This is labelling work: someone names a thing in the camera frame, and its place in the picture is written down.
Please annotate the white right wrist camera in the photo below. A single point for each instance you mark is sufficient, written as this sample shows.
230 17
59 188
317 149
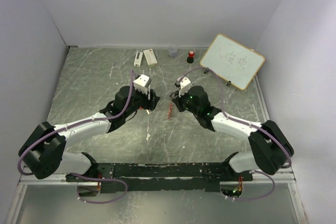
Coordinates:
183 84

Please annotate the white stapler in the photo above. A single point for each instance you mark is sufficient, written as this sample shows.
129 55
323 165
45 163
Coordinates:
138 59

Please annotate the red black stamp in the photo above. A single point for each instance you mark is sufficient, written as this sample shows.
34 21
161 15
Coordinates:
190 58

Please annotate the yellow framed whiteboard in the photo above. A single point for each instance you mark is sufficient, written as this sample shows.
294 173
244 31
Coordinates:
232 61

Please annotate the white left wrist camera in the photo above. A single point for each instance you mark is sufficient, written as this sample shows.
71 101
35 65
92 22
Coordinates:
142 83

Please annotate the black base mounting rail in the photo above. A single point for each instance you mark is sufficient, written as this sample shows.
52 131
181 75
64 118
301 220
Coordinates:
168 176

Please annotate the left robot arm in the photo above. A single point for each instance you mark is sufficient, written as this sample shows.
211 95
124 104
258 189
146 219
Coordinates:
44 152

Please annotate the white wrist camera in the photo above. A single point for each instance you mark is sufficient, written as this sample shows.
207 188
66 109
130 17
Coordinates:
142 83
183 84

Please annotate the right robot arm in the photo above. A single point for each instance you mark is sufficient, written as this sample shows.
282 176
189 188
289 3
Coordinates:
270 149

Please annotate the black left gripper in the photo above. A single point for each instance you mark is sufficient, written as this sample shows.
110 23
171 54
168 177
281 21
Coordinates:
149 104

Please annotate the white green staple box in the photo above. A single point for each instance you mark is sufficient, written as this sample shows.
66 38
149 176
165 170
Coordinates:
150 58

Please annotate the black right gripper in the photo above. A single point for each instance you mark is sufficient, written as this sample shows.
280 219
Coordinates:
178 100

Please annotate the red handled metal key holder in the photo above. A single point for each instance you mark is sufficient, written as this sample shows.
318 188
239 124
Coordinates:
170 111

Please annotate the clear paperclip jar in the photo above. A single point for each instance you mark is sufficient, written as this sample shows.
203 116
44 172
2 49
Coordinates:
173 51

